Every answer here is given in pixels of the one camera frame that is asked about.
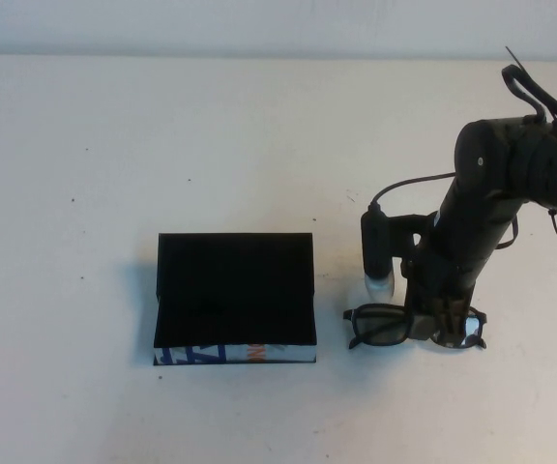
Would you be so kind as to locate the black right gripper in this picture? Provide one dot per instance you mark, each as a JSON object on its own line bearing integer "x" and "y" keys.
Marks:
{"x": 462, "y": 241}

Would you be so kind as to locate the black framed glasses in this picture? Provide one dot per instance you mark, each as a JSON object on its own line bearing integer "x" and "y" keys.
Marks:
{"x": 380, "y": 326}

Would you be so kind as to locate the black glasses case box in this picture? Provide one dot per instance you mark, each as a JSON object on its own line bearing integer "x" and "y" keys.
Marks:
{"x": 235, "y": 290}

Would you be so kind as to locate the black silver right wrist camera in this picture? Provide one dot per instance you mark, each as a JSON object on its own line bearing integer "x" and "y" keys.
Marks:
{"x": 377, "y": 251}

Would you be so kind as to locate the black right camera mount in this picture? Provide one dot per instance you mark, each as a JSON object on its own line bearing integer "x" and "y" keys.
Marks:
{"x": 406, "y": 224}

